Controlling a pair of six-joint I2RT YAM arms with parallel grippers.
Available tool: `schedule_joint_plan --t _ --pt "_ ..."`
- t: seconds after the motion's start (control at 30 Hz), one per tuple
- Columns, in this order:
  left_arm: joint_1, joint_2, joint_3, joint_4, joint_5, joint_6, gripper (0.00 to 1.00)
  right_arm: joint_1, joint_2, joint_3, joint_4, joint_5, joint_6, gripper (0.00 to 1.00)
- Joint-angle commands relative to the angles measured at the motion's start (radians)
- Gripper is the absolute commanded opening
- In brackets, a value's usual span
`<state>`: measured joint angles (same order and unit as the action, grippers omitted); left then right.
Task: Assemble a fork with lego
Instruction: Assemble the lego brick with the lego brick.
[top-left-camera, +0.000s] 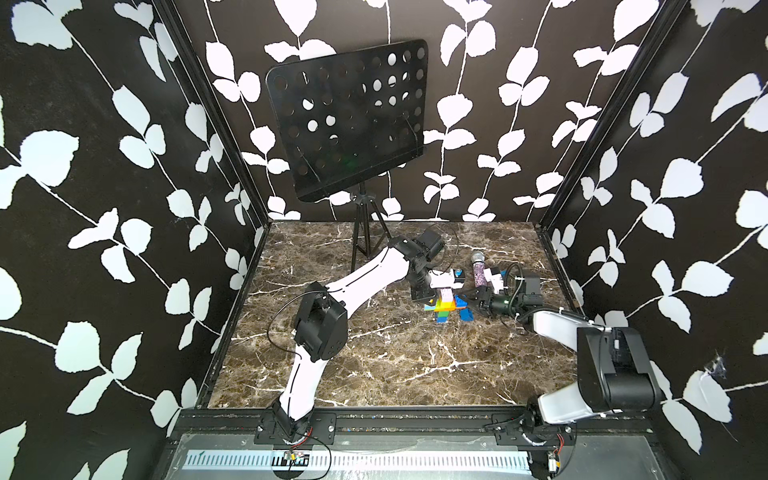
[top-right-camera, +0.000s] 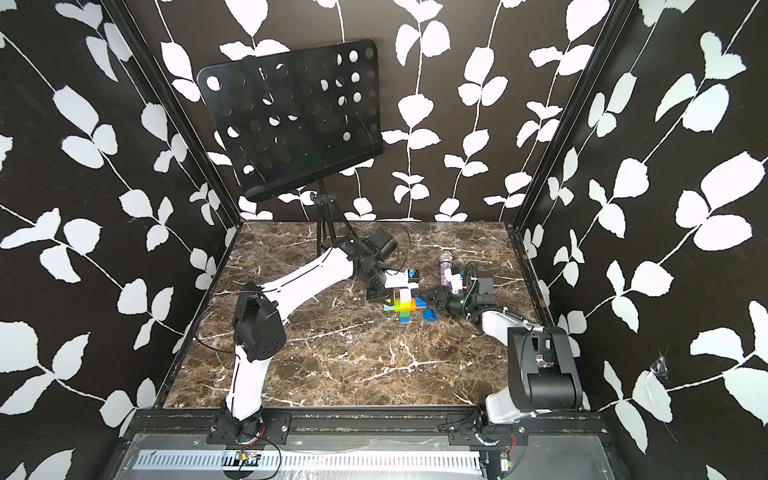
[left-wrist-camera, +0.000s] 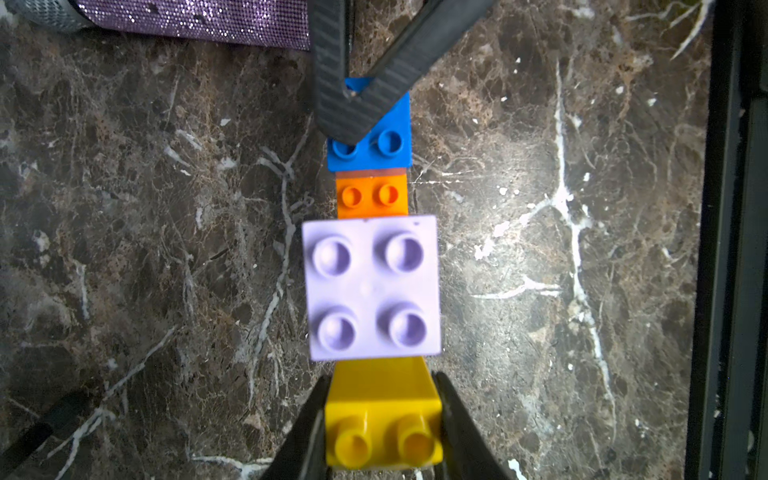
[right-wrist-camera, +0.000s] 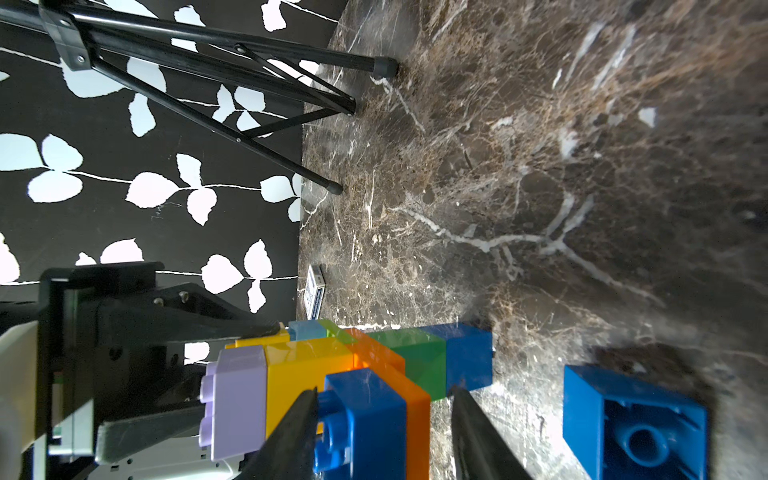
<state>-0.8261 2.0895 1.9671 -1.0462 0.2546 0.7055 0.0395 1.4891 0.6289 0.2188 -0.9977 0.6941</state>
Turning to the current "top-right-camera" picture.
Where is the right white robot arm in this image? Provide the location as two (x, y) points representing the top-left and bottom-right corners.
(417, 272), (583, 424)

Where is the black perforated music stand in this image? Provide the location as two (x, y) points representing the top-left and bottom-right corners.
(196, 39), (385, 259)

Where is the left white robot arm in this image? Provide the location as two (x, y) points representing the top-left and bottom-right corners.
(225, 229), (398, 428)

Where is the purple glitter microphone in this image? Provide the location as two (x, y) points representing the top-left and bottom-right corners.
(439, 250), (453, 288)

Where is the white slotted cable duct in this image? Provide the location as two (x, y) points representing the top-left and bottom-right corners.
(130, 450), (481, 474)

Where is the black front mounting rail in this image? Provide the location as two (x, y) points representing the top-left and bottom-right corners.
(127, 405), (611, 449)

